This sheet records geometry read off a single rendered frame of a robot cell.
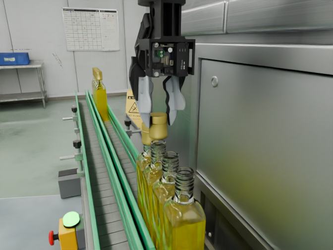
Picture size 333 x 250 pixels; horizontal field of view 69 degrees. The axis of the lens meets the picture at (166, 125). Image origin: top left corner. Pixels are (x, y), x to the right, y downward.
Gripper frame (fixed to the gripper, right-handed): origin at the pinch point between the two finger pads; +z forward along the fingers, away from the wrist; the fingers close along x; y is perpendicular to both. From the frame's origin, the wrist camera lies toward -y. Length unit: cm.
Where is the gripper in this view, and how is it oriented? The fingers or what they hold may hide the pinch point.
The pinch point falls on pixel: (157, 118)
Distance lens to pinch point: 45.1
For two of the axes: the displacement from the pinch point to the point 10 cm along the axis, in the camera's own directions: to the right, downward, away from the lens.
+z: 0.0, 9.5, 3.3
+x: 9.4, -1.1, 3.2
